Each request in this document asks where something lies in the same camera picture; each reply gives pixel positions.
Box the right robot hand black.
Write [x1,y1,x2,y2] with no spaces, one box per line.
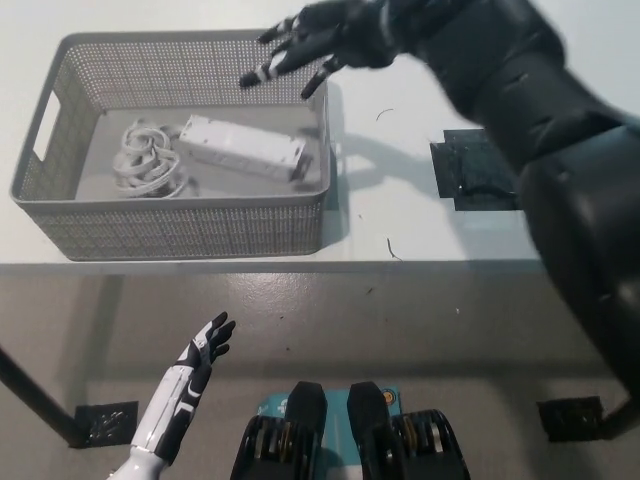
[238,0,397,100]

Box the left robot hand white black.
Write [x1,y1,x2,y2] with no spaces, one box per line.
[129,311,237,459]

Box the white power strip with cord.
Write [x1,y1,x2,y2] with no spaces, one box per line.
[112,113,312,199]

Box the black tape patch on floor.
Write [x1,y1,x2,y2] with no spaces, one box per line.
[74,399,139,448]
[537,396,604,443]

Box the black metal table leg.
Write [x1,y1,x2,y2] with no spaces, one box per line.
[0,344,84,447]
[602,392,640,442]

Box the grey perforated plastic basket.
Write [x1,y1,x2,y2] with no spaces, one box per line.
[9,30,346,262]

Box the black tape patch on table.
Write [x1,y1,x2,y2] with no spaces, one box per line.
[429,128,524,211]

